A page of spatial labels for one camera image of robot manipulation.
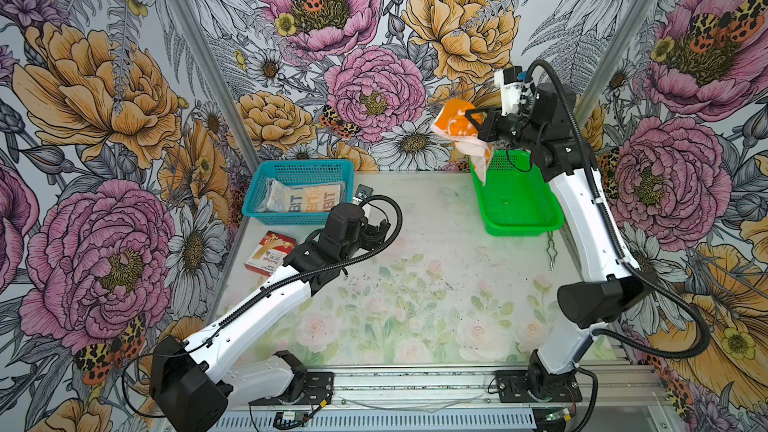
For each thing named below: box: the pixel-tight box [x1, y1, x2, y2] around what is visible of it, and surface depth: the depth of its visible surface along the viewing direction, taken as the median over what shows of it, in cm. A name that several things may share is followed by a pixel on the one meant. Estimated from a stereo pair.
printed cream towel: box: [267, 179, 341, 212], surface depth 111 cm
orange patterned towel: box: [432, 99, 494, 185], surface depth 74 cm
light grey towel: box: [257, 178, 291, 214], surface depth 108 cm
